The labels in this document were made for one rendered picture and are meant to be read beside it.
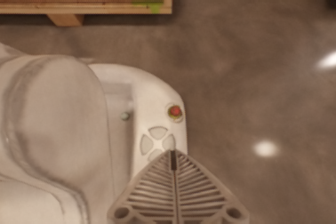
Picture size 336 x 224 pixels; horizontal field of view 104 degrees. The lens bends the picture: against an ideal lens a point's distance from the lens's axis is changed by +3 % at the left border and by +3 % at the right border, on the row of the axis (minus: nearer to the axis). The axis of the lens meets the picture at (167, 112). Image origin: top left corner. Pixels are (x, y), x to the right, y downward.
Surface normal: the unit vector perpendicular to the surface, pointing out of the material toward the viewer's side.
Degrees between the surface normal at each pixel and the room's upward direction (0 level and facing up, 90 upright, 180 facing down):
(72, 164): 85
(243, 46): 0
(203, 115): 0
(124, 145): 0
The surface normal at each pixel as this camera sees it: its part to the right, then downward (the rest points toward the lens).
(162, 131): -0.02, -0.25
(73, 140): 1.00, -0.01
